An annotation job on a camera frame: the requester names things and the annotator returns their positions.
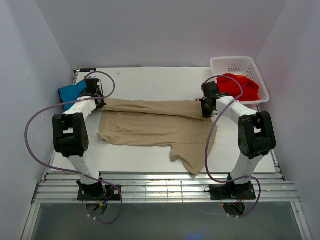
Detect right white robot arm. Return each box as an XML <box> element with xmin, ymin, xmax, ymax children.
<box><xmin>200</xmin><ymin>79</ymin><xmax>276</xmax><ymax>186</ymax></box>

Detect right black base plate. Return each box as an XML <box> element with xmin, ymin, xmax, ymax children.
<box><xmin>204</xmin><ymin>182</ymin><xmax>256</xmax><ymax>200</ymax></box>

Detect orange t shirt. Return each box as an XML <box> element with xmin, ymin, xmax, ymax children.
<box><xmin>235</xmin><ymin>74</ymin><xmax>247</xmax><ymax>78</ymax></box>

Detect beige t shirt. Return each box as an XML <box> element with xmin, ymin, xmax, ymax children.
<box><xmin>97</xmin><ymin>99</ymin><xmax>218</xmax><ymax>175</ymax></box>

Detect red t shirt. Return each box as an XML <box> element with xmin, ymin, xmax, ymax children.
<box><xmin>216</xmin><ymin>73</ymin><xmax>260</xmax><ymax>102</ymax></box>

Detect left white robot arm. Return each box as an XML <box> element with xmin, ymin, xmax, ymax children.
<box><xmin>52</xmin><ymin>78</ymin><xmax>105</xmax><ymax>186</ymax></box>

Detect folded blue t shirt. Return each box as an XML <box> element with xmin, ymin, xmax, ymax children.
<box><xmin>58</xmin><ymin>80</ymin><xmax>86</xmax><ymax>103</ymax></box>

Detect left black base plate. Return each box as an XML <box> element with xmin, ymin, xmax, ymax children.
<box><xmin>77</xmin><ymin>183</ymin><xmax>122</xmax><ymax>202</ymax></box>

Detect white plastic basket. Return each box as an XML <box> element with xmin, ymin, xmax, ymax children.
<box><xmin>210</xmin><ymin>56</ymin><xmax>270</xmax><ymax>108</ymax></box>

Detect aluminium frame rails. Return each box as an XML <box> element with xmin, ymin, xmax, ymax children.
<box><xmin>32</xmin><ymin>172</ymin><xmax>300</xmax><ymax>204</ymax></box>

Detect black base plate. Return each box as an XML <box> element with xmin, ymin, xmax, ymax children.
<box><xmin>77</xmin><ymin>183</ymin><xmax>122</xmax><ymax>202</ymax></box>
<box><xmin>204</xmin><ymin>182</ymin><xmax>256</xmax><ymax>200</ymax></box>

